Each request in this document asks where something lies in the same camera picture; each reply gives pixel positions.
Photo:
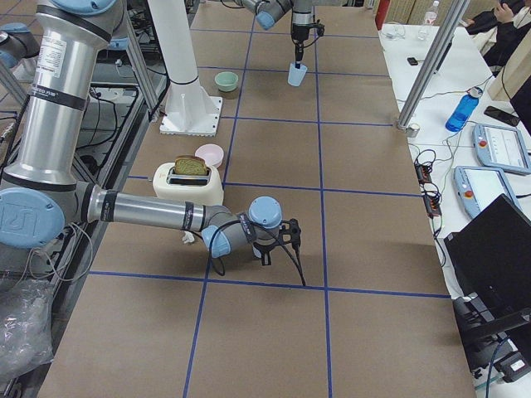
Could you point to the light blue cup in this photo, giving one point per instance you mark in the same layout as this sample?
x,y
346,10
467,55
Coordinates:
x,y
296,73

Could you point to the aluminium frame post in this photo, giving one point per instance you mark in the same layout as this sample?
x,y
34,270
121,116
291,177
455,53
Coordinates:
x,y
433,57

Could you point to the brown toast slice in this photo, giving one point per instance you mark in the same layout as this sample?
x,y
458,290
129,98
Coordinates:
x,y
190,165

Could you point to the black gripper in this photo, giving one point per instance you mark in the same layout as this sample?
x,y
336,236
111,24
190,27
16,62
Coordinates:
x,y
298,35
263,249

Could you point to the teach pendant tablet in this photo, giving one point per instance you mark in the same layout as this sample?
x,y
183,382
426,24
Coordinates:
x,y
501,147
477,187

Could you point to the black laptop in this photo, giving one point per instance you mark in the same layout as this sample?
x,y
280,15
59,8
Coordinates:
x,y
491,256

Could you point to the cream white toaster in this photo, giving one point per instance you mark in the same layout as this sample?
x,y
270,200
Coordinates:
x,y
206,190

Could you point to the near teach pendant tablet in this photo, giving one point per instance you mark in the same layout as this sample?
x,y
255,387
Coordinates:
x,y
477,187

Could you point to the blue water bottle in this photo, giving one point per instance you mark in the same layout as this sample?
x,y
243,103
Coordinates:
x,y
464,109

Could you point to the black smartphone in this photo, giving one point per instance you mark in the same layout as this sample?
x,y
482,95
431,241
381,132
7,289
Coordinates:
x,y
502,116

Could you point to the far teach pendant tablet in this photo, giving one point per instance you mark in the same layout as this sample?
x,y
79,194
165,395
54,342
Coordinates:
x,y
501,147

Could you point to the clear plastic bag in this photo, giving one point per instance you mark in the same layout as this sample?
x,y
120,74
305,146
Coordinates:
x,y
25,328

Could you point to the white power plug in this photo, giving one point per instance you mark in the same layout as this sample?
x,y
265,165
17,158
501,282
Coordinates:
x,y
188,238

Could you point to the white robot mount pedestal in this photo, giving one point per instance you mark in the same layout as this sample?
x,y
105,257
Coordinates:
x,y
189,110

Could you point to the pink plastic bowl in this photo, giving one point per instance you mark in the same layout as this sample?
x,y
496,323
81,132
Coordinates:
x,y
211,154

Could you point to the green plastic bowl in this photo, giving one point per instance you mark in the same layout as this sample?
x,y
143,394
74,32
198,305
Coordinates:
x,y
226,81

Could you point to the seated person black jacket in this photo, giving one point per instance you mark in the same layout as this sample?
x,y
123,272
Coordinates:
x,y
499,31

